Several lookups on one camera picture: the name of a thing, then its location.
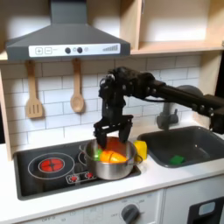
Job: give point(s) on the orange toy carrot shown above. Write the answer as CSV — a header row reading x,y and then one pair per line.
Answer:
x,y
115,157

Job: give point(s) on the yellow toy block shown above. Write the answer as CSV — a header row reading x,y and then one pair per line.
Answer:
x,y
141,149

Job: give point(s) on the steel pot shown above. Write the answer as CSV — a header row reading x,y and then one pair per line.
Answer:
x,y
113,170

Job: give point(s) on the wooden spoon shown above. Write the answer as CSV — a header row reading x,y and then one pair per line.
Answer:
x,y
77,102

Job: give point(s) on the grey tap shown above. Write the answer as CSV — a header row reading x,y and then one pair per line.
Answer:
x,y
166,118

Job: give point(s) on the green toy block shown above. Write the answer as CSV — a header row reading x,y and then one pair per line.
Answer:
x,y
177,160

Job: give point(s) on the grey sink basin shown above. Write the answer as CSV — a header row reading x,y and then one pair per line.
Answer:
x,y
198,143

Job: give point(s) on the wooden slotted spatula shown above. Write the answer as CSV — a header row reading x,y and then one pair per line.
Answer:
x,y
34,108

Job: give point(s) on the white oven control panel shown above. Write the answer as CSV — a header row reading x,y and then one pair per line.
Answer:
x,y
87,214

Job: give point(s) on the grey oven knob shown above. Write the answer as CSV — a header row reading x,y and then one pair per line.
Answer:
x,y
130,214

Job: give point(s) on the black stove top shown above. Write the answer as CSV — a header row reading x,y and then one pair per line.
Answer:
x,y
32,183

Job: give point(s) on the wooden shelf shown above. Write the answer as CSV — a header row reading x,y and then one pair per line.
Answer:
x,y
175,46

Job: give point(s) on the grey range hood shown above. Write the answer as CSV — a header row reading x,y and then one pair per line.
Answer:
x,y
67,35

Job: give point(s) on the black appliance door panel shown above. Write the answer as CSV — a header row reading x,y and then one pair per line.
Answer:
x,y
204,213

